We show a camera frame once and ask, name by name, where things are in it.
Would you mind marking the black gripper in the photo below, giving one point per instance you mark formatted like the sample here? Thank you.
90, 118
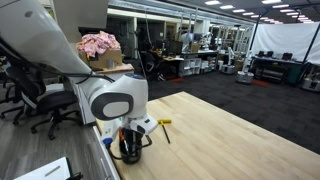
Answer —
133, 141

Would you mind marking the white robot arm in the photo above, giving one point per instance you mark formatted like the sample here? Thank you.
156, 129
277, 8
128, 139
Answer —
31, 37

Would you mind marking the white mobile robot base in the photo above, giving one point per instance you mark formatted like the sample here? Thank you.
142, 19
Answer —
245, 76

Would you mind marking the cardboard box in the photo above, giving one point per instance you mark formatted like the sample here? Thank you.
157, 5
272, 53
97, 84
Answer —
101, 60

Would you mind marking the white storage shelf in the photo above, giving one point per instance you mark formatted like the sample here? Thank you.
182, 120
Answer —
189, 67

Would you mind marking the pink patterned cloth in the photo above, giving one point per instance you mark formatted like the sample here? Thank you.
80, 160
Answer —
93, 44

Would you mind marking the black office chair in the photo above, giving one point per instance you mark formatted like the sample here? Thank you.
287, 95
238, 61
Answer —
34, 94

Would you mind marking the black desk with monitors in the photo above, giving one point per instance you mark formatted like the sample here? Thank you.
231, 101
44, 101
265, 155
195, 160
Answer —
266, 66

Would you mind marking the white backdrop screen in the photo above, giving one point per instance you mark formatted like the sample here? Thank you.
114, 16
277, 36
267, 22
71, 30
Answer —
289, 38

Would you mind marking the orange handled screwdriver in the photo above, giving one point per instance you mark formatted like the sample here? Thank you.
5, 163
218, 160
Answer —
122, 142

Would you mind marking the yellow T-handle hex key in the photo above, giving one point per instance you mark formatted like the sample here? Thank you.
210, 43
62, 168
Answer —
163, 122

